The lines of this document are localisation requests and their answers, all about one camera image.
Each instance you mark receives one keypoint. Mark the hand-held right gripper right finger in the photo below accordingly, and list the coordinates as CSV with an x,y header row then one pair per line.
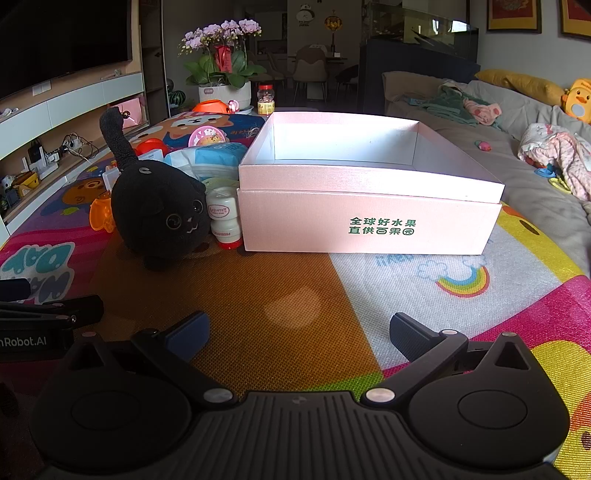
x,y
407,338

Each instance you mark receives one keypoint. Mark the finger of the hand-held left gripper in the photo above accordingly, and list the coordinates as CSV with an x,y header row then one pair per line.
x,y
14,290
55,311

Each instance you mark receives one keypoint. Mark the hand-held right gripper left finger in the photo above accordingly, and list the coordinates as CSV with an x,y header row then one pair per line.
x,y
189,334

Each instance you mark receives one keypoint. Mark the orange plastic toy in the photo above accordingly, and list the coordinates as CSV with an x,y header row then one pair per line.
x,y
101,214

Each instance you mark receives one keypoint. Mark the black cat plush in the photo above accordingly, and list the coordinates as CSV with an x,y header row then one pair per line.
x,y
152,203

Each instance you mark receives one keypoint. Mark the white box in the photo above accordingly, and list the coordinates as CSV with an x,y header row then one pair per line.
x,y
111,177

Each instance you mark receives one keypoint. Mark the pink cardboard box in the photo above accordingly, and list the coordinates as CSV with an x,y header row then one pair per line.
x,y
300,221

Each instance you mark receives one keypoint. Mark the blue wet wipes pack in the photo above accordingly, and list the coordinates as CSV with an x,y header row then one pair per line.
x,y
217,154

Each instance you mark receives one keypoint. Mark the red round toy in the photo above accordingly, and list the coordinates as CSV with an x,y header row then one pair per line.
x,y
147,146

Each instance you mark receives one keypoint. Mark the colourful play mat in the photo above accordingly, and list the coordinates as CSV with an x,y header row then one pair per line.
x,y
277,286

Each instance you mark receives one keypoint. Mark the yellow toy on shelf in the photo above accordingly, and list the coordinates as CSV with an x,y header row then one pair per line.
x,y
25,183

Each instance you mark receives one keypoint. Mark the white bottle with red cap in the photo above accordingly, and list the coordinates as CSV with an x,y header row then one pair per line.
x,y
224,217

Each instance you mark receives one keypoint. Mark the grey sofa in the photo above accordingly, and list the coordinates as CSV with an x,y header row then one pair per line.
x,y
508,175

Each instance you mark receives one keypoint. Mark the white television cabinet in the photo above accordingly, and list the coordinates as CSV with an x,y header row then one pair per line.
x,y
69,104

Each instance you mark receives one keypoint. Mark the pink round toy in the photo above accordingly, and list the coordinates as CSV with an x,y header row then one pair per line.
x,y
207,137

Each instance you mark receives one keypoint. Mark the small pink toy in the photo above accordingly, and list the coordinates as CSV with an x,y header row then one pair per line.
x,y
485,146

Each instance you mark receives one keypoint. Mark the pink box on shelf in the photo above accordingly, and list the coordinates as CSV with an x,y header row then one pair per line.
x,y
131,110

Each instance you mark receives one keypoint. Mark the yellow green teether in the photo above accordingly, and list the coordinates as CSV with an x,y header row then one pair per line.
x,y
559,183

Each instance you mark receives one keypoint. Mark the orange plastic bowl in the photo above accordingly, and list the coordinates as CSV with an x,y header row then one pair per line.
x,y
210,107

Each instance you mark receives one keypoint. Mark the green garment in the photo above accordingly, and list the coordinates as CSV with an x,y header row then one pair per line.
x,y
445,104

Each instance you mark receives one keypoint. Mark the watermelon striped ball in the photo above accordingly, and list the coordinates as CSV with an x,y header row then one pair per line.
x,y
177,96

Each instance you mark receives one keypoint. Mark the pink small garment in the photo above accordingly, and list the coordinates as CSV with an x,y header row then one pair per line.
x,y
482,110

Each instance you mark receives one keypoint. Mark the pile of pink clothes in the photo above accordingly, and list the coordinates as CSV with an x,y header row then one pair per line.
x,y
563,152

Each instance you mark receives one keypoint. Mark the clear jar with red lid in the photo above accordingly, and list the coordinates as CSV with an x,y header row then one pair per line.
x,y
266,101

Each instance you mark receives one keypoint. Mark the black television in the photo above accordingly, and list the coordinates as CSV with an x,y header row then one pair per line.
x,y
60,37

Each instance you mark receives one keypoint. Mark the potted pink orchid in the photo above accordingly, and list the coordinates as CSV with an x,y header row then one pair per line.
x,y
221,69

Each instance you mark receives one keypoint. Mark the yellow cushion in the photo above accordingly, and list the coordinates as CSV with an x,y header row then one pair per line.
x,y
521,85

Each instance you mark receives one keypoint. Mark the dark blue cabinet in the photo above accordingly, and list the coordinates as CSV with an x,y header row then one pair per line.
x,y
406,60

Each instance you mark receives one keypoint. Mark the beige dining chair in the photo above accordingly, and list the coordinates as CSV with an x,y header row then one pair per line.
x,y
310,69

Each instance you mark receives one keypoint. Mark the yellow duck plush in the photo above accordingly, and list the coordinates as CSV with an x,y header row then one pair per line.
x,y
577,99

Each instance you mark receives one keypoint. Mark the glass aquarium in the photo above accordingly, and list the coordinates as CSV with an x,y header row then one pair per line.
x,y
415,23

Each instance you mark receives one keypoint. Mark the red framed picture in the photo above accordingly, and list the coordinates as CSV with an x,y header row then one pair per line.
x,y
513,14
577,16

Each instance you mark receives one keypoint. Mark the panda wall clock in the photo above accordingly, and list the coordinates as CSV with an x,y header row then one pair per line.
x,y
304,13

